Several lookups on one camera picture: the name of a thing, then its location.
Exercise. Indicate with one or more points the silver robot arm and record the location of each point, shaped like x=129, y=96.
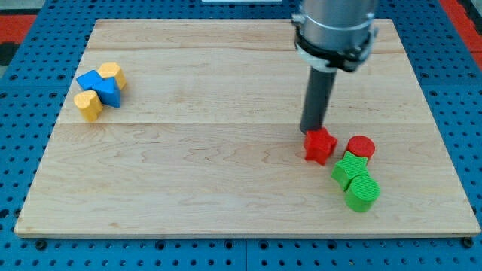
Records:
x=335, y=34

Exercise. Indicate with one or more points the yellow heart block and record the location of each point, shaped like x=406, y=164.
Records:
x=89, y=105

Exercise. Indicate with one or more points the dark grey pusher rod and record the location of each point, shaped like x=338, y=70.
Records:
x=319, y=87

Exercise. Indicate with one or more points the red cylinder block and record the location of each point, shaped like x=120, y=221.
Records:
x=361, y=146

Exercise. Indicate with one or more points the red star block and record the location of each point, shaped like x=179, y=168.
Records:
x=319, y=145

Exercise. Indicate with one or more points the blue triangle block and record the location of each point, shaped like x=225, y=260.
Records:
x=108, y=92

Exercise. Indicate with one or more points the green cylinder block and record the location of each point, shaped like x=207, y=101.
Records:
x=362, y=193

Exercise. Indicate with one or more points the blue cube block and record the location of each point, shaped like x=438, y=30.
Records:
x=88, y=80

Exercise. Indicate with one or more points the green star block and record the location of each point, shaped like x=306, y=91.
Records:
x=349, y=167

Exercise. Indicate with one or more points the yellow hexagon block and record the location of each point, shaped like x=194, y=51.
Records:
x=113, y=70

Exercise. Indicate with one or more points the wooden board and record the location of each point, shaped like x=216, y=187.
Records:
x=206, y=143

